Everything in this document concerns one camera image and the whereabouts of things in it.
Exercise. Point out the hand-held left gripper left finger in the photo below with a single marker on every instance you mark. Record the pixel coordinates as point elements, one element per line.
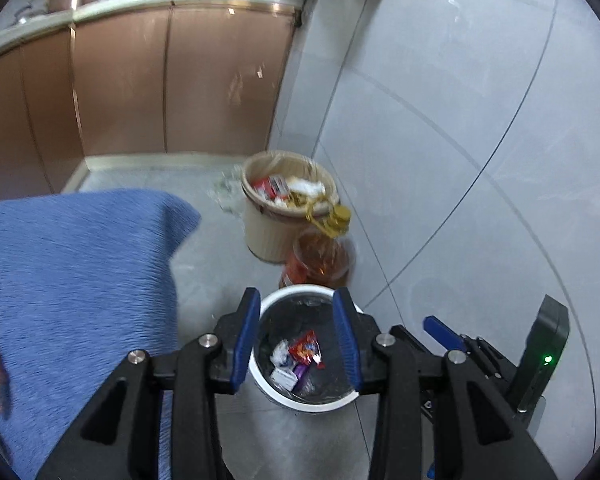
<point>243,345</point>

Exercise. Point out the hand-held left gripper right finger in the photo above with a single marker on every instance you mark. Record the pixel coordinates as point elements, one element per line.
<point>348,347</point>

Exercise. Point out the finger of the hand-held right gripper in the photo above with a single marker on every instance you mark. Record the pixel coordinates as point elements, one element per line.
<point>444,332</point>
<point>411,338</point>

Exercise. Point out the white bin with black liner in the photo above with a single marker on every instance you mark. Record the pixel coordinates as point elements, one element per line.
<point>305,403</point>

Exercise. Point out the white crumpled wrapper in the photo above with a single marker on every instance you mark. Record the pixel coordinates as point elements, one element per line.
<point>281,352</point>

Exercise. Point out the red snack wrapper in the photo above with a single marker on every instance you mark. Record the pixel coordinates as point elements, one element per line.
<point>304,347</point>

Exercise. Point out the white purple small box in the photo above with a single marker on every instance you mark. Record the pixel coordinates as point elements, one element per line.
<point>286,377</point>

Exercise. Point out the amber oil bottle yellow cap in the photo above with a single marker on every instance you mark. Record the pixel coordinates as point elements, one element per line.
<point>320,260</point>

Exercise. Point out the beige ribbed bin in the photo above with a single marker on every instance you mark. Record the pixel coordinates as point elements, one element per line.
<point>265,230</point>

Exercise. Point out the clear plastic wrap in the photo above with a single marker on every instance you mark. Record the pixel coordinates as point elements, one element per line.
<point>225,192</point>

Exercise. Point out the red white packet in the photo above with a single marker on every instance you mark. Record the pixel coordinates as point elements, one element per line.
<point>271,186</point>

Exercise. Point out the blue textured cloth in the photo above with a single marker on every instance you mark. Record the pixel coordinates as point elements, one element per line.
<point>80,270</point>

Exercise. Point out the copper kitchen cabinet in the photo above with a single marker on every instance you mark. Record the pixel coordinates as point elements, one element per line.
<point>125,85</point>

